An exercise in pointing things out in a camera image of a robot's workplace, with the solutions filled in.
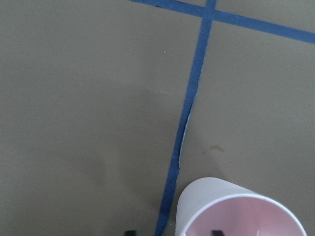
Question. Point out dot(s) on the blue tape strip crosswise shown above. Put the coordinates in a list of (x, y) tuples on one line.
[(234, 19)]

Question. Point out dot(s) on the blue tape strip lengthwise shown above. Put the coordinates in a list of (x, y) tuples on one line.
[(192, 88)]

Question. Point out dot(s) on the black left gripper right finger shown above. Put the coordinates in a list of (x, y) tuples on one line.
[(217, 233)]

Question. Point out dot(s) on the pink plastic cup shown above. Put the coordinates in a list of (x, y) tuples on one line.
[(211, 203)]

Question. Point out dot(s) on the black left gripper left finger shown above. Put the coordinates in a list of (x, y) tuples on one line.
[(130, 233)]

